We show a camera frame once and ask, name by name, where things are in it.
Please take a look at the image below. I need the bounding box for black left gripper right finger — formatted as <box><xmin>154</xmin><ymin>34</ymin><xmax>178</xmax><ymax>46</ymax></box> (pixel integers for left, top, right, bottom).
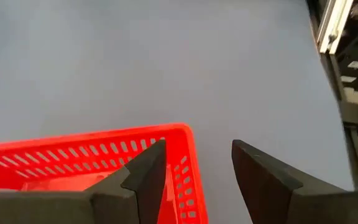
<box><xmin>231</xmin><ymin>139</ymin><xmax>358</xmax><ymax>224</ymax></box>

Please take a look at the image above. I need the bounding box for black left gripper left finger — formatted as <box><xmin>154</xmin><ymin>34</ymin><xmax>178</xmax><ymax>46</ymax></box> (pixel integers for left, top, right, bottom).
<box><xmin>90</xmin><ymin>139</ymin><xmax>167</xmax><ymax>224</ymax></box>

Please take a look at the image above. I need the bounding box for red slotted plastic basket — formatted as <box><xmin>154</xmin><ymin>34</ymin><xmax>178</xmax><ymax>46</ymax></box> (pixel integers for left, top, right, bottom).
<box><xmin>0</xmin><ymin>123</ymin><xmax>209</xmax><ymax>224</ymax></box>

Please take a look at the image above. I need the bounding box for blue grey table mat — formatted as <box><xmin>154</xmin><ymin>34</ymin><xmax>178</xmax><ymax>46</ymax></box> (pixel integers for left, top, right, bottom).
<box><xmin>0</xmin><ymin>0</ymin><xmax>356</xmax><ymax>224</ymax></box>

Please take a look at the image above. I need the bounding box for silver aluminium bar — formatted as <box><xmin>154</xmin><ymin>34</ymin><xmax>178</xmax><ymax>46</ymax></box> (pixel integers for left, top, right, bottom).
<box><xmin>317</xmin><ymin>0</ymin><xmax>354</xmax><ymax>54</ymax></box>

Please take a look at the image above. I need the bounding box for black table frame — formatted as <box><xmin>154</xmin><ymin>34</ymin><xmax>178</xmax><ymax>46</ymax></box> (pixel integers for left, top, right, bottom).
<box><xmin>306</xmin><ymin>0</ymin><xmax>358</xmax><ymax>190</ymax></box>

